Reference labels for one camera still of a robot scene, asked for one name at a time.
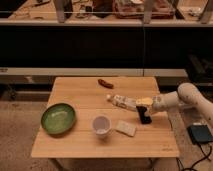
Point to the wooden table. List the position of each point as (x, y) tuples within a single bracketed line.
[(88, 98)]

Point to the green ceramic bowl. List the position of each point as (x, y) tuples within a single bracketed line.
[(58, 118)]

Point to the brown sausage toy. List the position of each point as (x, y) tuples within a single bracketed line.
[(105, 84)]

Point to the long shelf bench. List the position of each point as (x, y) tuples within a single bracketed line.
[(92, 72)]

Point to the clear plastic cup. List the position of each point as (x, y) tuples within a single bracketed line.
[(101, 126)]

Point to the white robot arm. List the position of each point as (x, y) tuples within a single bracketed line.
[(187, 94)]

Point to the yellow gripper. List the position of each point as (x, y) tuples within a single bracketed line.
[(141, 109)]

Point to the beige sponge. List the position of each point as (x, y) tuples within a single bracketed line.
[(126, 128)]

